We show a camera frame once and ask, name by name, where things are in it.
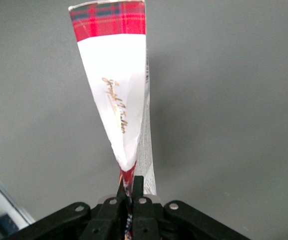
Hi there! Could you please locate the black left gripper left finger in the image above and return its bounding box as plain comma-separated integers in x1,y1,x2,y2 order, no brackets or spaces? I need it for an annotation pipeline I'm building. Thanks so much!
81,184,127,240

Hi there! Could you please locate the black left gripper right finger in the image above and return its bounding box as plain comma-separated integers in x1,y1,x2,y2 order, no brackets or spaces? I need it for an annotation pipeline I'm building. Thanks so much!
130,175,162,240

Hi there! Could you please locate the red tartan cookie box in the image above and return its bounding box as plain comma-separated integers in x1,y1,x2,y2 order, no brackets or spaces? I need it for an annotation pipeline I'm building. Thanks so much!
68,0,158,240

